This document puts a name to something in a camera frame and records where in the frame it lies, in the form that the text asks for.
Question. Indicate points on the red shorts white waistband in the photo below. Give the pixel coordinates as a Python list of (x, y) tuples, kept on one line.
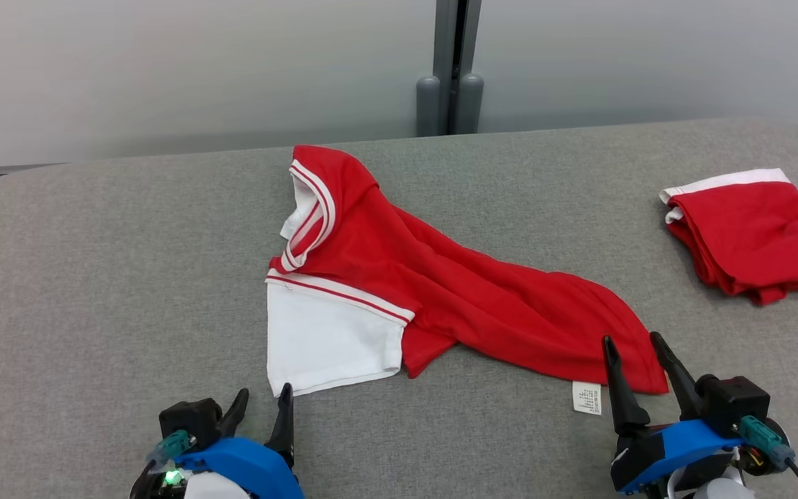
[(752, 235)]

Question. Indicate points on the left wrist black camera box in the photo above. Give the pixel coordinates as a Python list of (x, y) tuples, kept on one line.
[(188, 423)]

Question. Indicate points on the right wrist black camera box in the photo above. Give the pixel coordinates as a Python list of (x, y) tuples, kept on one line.
[(735, 402)]

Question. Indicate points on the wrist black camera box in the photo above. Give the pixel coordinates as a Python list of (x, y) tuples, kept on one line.
[(188, 423), (735, 402)]

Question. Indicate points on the red jersey number 23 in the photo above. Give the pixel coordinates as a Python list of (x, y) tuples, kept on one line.
[(475, 305)]

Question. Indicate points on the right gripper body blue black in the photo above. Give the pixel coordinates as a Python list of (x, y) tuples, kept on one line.
[(662, 450)]

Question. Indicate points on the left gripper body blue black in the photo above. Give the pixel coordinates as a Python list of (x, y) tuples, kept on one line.
[(253, 468)]

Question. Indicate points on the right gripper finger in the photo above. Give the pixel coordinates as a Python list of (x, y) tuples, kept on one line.
[(624, 402), (679, 388)]

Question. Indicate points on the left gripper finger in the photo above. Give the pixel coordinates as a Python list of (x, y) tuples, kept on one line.
[(234, 416), (283, 430)]

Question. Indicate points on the grey wall post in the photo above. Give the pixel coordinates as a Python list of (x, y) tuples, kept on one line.
[(442, 41)]

